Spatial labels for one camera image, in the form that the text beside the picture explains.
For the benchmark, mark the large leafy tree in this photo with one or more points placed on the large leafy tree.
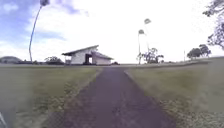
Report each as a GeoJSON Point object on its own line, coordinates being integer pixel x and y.
{"type": "Point", "coordinates": [218, 35]}

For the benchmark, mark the dark asphalt path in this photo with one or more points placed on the dark asphalt path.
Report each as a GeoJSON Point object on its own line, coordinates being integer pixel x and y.
{"type": "Point", "coordinates": [113, 100]}

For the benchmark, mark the clump of dark trees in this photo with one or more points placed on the clump of dark trees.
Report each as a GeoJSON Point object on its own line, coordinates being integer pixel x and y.
{"type": "Point", "coordinates": [200, 51]}

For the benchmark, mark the grass verge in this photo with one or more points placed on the grass verge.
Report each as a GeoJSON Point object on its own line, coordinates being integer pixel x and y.
{"type": "Point", "coordinates": [33, 86]}

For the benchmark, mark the low rounded tree clump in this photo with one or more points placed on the low rounded tree clump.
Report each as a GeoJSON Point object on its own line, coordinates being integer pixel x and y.
{"type": "Point", "coordinates": [10, 60]}

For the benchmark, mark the thin pole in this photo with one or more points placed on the thin pole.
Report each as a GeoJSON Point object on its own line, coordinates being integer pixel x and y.
{"type": "Point", "coordinates": [184, 56]}

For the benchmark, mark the dark bush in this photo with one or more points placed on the dark bush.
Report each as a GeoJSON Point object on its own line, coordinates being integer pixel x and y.
{"type": "Point", "coordinates": [53, 60]}

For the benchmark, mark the white building with dark roof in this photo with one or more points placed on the white building with dark roof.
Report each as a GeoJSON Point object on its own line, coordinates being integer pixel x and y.
{"type": "Point", "coordinates": [80, 56]}

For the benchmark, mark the grass field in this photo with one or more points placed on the grass field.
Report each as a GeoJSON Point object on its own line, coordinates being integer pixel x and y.
{"type": "Point", "coordinates": [173, 83]}

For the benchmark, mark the bushy dark tree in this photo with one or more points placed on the bushy dark tree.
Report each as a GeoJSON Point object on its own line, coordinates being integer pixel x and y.
{"type": "Point", "coordinates": [151, 56]}

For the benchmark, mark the tall leaning palm tree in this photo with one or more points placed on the tall leaning palm tree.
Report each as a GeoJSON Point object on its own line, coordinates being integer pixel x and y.
{"type": "Point", "coordinates": [33, 30]}

